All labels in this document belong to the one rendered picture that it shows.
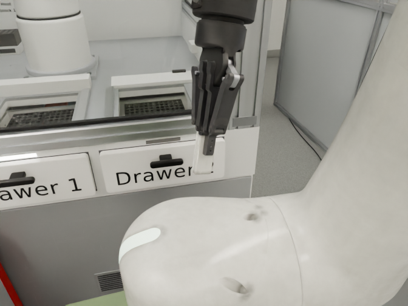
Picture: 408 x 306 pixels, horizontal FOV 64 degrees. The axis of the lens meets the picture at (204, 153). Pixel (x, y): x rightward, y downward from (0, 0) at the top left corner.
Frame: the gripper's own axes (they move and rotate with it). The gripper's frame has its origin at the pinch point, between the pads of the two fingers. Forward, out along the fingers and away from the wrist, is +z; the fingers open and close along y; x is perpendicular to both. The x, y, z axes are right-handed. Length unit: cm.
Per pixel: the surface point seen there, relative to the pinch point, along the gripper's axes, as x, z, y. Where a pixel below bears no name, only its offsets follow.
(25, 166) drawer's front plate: -26.1, 12.2, -29.6
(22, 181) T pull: -26.8, 14.3, -26.6
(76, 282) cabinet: -14, 52, -40
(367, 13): 143, -52, -92
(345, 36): 149, -40, -109
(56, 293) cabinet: -19, 56, -42
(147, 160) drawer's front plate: -1.4, 9.4, -23.7
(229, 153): 18.8, 7.0, -20.7
